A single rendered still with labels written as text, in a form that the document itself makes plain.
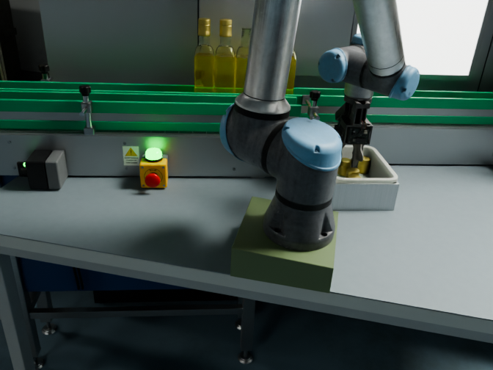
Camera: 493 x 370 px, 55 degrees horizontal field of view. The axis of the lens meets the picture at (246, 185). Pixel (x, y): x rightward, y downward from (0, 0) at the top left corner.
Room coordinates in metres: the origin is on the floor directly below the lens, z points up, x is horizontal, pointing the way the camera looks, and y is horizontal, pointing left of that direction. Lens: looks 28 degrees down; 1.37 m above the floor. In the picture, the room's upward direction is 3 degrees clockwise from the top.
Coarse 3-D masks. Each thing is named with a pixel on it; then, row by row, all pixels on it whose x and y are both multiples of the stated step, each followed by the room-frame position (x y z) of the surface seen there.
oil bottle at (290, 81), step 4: (292, 56) 1.36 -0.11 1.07; (292, 60) 1.36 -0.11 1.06; (292, 64) 1.36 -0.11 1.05; (292, 68) 1.36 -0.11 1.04; (292, 72) 1.36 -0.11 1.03; (288, 76) 1.36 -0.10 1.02; (292, 76) 1.36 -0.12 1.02; (288, 80) 1.36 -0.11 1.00; (292, 80) 1.36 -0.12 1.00; (288, 84) 1.36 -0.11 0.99; (292, 84) 1.36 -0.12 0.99; (288, 88) 1.36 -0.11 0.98; (292, 88) 1.36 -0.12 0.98; (288, 92) 1.36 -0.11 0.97; (292, 92) 1.36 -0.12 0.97
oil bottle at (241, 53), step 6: (240, 48) 1.35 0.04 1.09; (246, 48) 1.35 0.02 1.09; (240, 54) 1.34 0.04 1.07; (246, 54) 1.34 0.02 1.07; (240, 60) 1.34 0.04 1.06; (246, 60) 1.34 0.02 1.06; (240, 66) 1.34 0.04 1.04; (240, 72) 1.34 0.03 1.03; (240, 78) 1.34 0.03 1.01; (234, 84) 1.38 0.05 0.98; (240, 84) 1.34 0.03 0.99; (234, 90) 1.37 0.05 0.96; (240, 90) 1.34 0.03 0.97
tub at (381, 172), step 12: (348, 156) 1.28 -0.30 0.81; (372, 156) 1.26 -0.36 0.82; (372, 168) 1.24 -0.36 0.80; (384, 168) 1.16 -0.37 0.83; (336, 180) 1.07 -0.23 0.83; (348, 180) 1.06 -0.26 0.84; (360, 180) 1.07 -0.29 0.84; (372, 180) 1.07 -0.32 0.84; (384, 180) 1.07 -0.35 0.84; (396, 180) 1.08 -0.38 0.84
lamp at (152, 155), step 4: (152, 148) 1.16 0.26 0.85; (156, 148) 1.16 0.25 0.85; (148, 152) 1.14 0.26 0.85; (152, 152) 1.14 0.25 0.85; (156, 152) 1.14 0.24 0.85; (160, 152) 1.15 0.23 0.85; (148, 156) 1.14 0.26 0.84; (152, 156) 1.13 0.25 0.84; (156, 156) 1.14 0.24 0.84; (160, 156) 1.15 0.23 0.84; (148, 160) 1.14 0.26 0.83; (152, 160) 1.13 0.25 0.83; (156, 160) 1.14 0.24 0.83; (160, 160) 1.14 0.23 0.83
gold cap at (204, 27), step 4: (200, 20) 1.34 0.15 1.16; (204, 20) 1.34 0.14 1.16; (208, 20) 1.35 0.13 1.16; (200, 24) 1.35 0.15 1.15; (204, 24) 1.34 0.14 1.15; (208, 24) 1.35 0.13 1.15; (200, 28) 1.34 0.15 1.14; (204, 28) 1.34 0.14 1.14; (208, 28) 1.35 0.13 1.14; (200, 32) 1.34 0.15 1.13; (204, 32) 1.34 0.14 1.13; (208, 32) 1.35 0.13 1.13; (204, 36) 1.34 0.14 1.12
